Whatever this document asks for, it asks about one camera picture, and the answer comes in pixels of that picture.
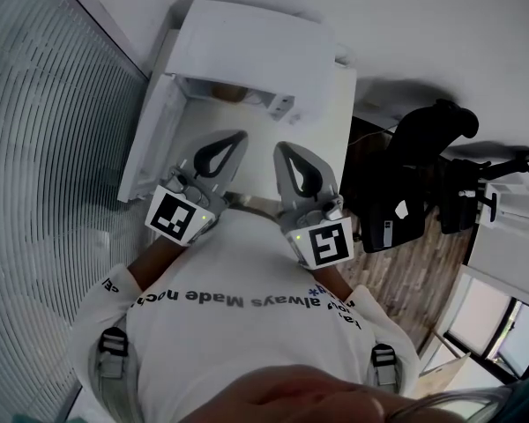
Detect clear eyeglasses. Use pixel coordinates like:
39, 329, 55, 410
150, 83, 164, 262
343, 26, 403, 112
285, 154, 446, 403
387, 383, 512, 423

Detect white microwave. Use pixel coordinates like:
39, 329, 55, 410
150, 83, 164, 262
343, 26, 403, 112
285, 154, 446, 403
116, 0, 340, 204

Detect person's face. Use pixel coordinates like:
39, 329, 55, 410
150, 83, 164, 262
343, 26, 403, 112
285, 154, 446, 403
183, 363, 468, 423

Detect person's right forearm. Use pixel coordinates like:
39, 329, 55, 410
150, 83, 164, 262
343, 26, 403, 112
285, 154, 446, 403
312, 262, 352, 299

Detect person's white printed shirt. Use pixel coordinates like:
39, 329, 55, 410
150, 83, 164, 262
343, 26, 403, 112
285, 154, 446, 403
65, 207, 420, 423

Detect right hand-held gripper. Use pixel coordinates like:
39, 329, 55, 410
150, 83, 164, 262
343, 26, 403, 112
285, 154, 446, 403
272, 140, 356, 271

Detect black framed window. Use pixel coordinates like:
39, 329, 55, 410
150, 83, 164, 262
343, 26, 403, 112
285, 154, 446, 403
443, 275, 529, 378

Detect light wooden board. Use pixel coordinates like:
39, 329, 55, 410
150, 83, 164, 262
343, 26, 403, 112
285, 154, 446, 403
418, 352, 473, 387

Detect grey slatted window blinds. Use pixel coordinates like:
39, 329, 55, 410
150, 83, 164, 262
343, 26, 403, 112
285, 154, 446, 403
0, 0, 151, 423

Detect white shelf frame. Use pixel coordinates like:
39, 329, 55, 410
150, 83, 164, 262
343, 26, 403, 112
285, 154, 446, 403
480, 182, 529, 228

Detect grey harness strap black buckle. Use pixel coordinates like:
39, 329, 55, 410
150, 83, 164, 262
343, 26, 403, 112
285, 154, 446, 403
97, 326, 131, 413
369, 343, 402, 394

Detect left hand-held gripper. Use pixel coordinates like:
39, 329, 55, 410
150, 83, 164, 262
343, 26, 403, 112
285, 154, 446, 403
144, 129, 249, 247

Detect person's left forearm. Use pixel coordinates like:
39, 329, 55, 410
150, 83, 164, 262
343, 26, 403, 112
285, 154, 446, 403
126, 235, 190, 290

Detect white table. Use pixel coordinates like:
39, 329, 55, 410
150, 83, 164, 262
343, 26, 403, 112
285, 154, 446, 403
175, 62, 358, 219

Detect black office chair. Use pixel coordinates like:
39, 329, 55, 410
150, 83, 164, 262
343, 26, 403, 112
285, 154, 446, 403
436, 145, 529, 235
350, 98, 481, 255

